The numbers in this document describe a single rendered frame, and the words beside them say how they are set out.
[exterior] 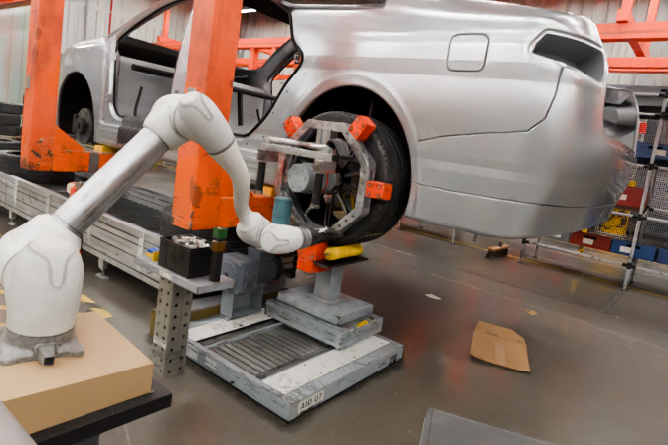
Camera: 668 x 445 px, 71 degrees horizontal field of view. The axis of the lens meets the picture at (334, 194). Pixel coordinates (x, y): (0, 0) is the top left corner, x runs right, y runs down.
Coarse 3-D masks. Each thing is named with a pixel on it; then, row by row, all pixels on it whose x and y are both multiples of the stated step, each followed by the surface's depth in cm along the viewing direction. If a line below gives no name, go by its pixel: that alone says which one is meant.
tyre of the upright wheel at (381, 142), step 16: (336, 112) 225; (384, 128) 225; (368, 144) 214; (384, 144) 213; (400, 144) 225; (384, 160) 209; (400, 160) 219; (384, 176) 209; (400, 176) 216; (400, 192) 218; (384, 208) 211; (400, 208) 223; (368, 224) 214; (384, 224) 221; (336, 240) 225; (352, 240) 220; (368, 240) 233
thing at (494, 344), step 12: (480, 324) 296; (480, 336) 280; (492, 336) 283; (504, 336) 285; (516, 336) 286; (480, 348) 262; (492, 348) 265; (504, 348) 268; (516, 348) 270; (492, 360) 248; (504, 360) 251; (516, 360) 254
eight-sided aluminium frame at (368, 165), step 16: (304, 128) 228; (336, 128) 214; (352, 144) 209; (288, 160) 238; (368, 160) 205; (368, 176) 205; (288, 192) 239; (368, 208) 210; (304, 224) 226; (336, 224) 215; (352, 224) 215
